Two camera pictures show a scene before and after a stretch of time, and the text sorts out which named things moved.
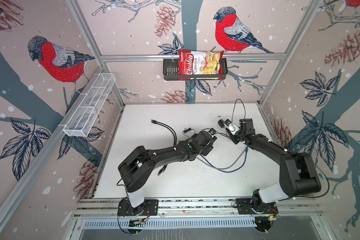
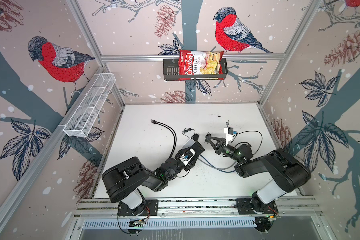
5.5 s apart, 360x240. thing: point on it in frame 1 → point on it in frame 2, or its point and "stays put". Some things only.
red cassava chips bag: (198, 62) stays put
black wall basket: (171, 71) stays put
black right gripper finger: (234, 139) → (217, 147)
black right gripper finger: (221, 123) → (222, 140)
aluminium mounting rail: (301, 207) stays put
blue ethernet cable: (246, 149) stays put
